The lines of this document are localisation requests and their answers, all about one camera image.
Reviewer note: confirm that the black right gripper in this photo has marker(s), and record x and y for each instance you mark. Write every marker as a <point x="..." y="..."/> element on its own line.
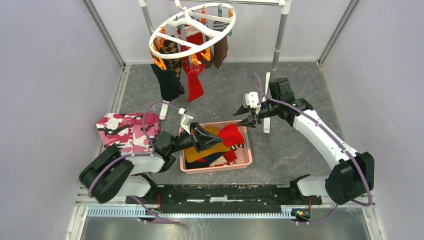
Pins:
<point x="246" y="123"/>

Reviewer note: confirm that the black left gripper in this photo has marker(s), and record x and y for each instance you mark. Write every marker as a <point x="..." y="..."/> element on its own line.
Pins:
<point x="203" y="139"/>

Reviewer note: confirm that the yellow cloth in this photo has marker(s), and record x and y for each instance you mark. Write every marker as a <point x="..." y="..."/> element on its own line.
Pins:
<point x="191" y="155"/>

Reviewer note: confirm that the red cloth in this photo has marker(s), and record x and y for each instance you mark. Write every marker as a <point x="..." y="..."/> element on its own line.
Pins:
<point x="231" y="135"/>

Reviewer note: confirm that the red white patterned sock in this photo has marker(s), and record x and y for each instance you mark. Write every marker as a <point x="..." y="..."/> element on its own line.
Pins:
<point x="195" y="88"/>

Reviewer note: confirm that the black sock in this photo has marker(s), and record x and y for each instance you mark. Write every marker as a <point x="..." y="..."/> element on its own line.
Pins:
<point x="170" y="86"/>

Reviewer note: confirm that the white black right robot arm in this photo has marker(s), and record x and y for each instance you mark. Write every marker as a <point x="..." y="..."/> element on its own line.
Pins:
<point x="352" y="173"/>

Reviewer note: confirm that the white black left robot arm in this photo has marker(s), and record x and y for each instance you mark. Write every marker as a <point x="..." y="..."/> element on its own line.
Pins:
<point x="114" y="173"/>

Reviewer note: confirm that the orange clothes clip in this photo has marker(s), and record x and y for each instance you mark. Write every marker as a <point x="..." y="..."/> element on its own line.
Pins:
<point x="194" y="60"/>
<point x="159" y="62"/>

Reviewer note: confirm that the white round clip hanger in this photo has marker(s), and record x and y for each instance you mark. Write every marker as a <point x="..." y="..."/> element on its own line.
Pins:
<point x="199" y="16"/>

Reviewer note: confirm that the pink perforated plastic basket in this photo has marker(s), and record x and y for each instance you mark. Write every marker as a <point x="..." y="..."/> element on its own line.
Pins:
<point x="240" y="157"/>

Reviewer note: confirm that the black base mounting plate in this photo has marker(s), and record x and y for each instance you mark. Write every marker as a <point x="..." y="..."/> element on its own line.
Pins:
<point x="226" y="198"/>

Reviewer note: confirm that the pink camouflage folded cloth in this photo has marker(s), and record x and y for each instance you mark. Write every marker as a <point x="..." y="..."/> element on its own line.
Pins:
<point x="130" y="132"/>

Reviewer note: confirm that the red white santa sock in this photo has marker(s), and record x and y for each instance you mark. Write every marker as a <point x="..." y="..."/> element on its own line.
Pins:
<point x="194" y="36"/>

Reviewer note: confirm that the white metal drying rack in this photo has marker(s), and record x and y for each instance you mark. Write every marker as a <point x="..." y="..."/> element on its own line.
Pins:
<point x="169" y="47"/>

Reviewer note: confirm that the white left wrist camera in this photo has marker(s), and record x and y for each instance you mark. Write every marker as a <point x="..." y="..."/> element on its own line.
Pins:
<point x="186" y="120"/>

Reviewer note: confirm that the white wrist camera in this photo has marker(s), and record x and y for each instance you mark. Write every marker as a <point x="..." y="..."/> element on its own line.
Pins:
<point x="252" y="100"/>
<point x="186" y="120"/>

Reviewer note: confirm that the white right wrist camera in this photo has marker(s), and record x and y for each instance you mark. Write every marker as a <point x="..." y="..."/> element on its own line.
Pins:
<point x="252" y="100"/>

